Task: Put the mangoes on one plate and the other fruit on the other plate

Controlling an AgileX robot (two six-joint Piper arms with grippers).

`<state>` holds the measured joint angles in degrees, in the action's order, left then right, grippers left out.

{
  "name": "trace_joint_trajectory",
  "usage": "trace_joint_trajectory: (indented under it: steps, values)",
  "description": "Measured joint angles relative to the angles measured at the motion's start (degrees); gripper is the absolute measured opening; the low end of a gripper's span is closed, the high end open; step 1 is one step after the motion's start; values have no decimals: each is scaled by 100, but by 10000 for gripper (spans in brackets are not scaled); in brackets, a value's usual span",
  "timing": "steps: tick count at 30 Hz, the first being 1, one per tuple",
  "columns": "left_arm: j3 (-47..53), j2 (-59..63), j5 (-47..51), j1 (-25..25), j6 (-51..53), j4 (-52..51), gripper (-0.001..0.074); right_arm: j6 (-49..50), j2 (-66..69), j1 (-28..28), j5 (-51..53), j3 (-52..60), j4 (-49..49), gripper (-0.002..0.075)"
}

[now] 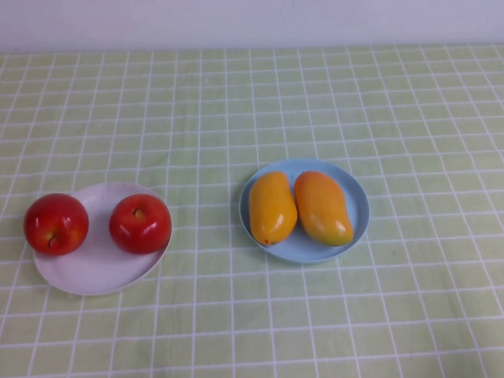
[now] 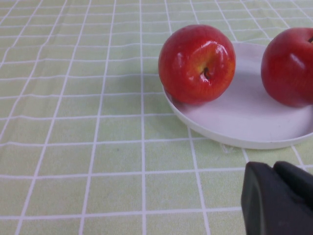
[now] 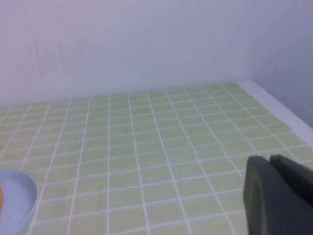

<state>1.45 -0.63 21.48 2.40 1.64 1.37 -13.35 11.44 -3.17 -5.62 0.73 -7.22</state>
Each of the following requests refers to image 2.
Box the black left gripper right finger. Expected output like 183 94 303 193
273 161 313 211

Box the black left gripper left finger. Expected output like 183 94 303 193
241 161 313 235

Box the red apple with stem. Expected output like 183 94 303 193
158 24 237 105

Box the white round plate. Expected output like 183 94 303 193
162 43 313 150

